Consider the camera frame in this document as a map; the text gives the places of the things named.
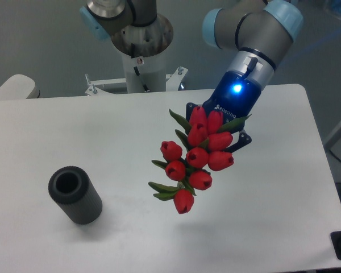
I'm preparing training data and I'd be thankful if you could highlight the white chair seat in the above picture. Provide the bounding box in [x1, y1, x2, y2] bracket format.
[0, 74, 40, 101]

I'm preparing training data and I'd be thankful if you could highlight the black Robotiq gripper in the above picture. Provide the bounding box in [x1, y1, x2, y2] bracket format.
[186, 71, 262, 152]

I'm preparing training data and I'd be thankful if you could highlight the red tulip bouquet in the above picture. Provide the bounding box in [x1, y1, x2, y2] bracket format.
[148, 107, 247, 214]

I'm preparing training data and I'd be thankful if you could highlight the dark grey ribbed vase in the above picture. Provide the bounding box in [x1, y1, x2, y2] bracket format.
[48, 166, 103, 225]

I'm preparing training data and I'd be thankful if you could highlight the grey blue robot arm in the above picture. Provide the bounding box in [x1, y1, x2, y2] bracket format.
[80, 1, 303, 152]

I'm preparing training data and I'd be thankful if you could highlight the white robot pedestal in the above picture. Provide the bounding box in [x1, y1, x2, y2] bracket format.
[84, 14, 188, 96]

